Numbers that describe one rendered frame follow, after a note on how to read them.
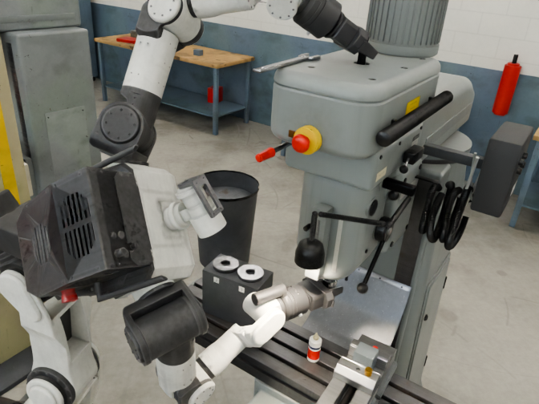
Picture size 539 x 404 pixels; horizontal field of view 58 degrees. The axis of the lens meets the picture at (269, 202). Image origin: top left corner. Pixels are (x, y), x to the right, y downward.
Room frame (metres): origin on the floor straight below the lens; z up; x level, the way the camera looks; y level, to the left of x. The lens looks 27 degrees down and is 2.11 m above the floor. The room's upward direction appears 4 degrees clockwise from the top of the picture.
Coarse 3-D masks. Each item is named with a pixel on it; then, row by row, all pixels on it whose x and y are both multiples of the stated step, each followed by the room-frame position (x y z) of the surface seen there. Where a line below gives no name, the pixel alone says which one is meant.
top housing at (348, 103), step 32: (320, 64) 1.12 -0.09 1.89; (352, 64) 1.15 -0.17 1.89; (384, 64) 1.17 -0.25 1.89; (416, 64) 1.20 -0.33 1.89; (288, 96) 1.02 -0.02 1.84; (320, 96) 0.98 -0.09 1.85; (352, 96) 0.94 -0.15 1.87; (384, 96) 0.96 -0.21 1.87; (416, 96) 1.14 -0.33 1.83; (288, 128) 1.02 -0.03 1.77; (320, 128) 0.97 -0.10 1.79; (352, 128) 0.94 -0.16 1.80
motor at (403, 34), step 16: (384, 0) 1.32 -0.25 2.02; (400, 0) 1.30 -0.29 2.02; (416, 0) 1.28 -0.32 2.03; (432, 0) 1.30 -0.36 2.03; (448, 0) 1.35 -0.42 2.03; (368, 16) 1.39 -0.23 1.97; (384, 16) 1.32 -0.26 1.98; (400, 16) 1.30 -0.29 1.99; (416, 16) 1.29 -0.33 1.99; (432, 16) 1.30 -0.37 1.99; (368, 32) 1.37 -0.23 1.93; (384, 32) 1.31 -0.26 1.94; (400, 32) 1.29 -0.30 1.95; (416, 32) 1.29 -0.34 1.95; (432, 32) 1.31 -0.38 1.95; (384, 48) 1.30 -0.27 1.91; (400, 48) 1.29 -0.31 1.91; (416, 48) 1.29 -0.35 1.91; (432, 48) 1.31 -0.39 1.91
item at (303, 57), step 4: (300, 56) 1.16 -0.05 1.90; (304, 56) 1.17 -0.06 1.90; (308, 56) 1.17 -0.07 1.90; (312, 56) 1.17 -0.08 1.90; (316, 56) 1.18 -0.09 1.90; (320, 56) 1.19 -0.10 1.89; (288, 60) 1.10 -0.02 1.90; (292, 60) 1.11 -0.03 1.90; (296, 60) 1.11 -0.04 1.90; (300, 60) 1.13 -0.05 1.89; (304, 60) 1.14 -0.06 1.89; (272, 64) 1.05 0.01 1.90; (276, 64) 1.05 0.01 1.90; (280, 64) 1.06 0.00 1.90; (284, 64) 1.07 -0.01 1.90; (288, 64) 1.08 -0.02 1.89; (256, 68) 1.00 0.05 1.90; (260, 68) 1.00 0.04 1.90; (264, 68) 1.01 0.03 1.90; (268, 68) 1.01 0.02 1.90; (272, 68) 1.03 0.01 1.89; (276, 68) 1.04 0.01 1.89; (256, 72) 0.99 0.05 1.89; (260, 72) 0.99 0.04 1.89
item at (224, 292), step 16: (224, 256) 1.45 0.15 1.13; (208, 272) 1.37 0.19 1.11; (224, 272) 1.37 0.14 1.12; (240, 272) 1.36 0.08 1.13; (256, 272) 1.37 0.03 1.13; (272, 272) 1.39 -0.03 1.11; (208, 288) 1.37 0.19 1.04; (224, 288) 1.34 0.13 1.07; (240, 288) 1.32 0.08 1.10; (256, 288) 1.30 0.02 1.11; (208, 304) 1.37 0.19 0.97; (224, 304) 1.34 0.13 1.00; (240, 304) 1.32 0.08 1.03; (240, 320) 1.31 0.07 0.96
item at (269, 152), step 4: (284, 144) 1.09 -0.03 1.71; (288, 144) 1.10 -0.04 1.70; (268, 148) 1.04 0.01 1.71; (272, 148) 1.04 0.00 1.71; (276, 148) 1.06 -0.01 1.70; (280, 148) 1.07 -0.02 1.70; (260, 152) 1.01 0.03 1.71; (264, 152) 1.02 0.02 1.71; (268, 152) 1.02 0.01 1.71; (272, 152) 1.03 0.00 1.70; (256, 156) 1.00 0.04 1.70; (260, 156) 1.00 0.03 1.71; (264, 156) 1.01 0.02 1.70; (268, 156) 1.02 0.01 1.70; (272, 156) 1.03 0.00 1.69; (260, 160) 1.00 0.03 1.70
